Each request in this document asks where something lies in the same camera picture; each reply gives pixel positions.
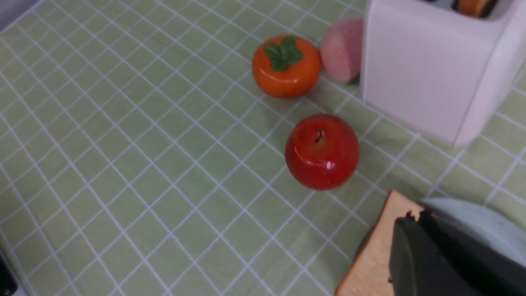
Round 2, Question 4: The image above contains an orange persimmon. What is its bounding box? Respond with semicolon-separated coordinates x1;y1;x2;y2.
251;35;323;99

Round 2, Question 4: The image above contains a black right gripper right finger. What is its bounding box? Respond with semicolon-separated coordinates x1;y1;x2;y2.
427;209;525;296

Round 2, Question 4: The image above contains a green checkered tablecloth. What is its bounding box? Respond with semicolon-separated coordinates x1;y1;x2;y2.
0;0;526;296

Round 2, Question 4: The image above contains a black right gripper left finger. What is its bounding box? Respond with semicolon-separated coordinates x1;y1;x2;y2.
389;212;484;296

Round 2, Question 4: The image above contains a red apple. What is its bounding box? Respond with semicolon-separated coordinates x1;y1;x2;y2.
284;113;360;191

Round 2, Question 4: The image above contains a pink peach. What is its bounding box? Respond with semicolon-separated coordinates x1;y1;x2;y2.
319;17;363;85

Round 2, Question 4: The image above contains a white toaster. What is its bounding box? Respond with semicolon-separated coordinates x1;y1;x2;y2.
360;0;525;147

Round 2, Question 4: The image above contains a toast slice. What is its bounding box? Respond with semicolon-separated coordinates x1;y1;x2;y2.
335;190;424;296
452;0;498;18

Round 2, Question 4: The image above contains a light blue round plate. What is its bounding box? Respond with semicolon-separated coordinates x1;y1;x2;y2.
419;197;526;266

